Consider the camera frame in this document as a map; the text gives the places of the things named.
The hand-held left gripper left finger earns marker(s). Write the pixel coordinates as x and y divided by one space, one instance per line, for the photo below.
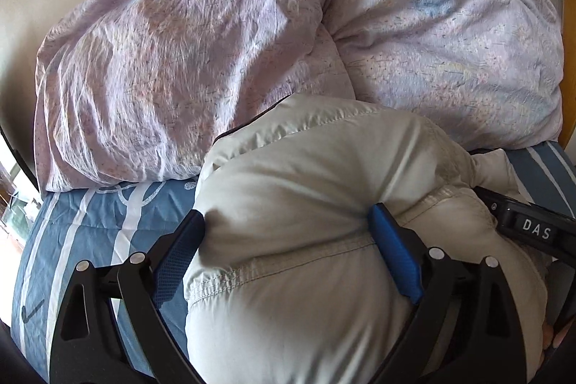
177 258

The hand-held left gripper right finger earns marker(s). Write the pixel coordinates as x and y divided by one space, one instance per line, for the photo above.
396 249

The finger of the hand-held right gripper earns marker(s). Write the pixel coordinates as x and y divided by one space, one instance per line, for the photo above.
488 195

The beige padded jacket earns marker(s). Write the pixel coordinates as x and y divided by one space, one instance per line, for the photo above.
292 186

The person's right hand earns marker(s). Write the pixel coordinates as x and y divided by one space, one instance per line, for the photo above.
552 336

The blue striped bed sheet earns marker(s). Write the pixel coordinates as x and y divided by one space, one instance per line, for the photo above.
90 222

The window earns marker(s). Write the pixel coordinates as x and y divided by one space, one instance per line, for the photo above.
13 204

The pink floral pillow left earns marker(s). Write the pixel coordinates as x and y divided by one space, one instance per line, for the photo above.
180 51

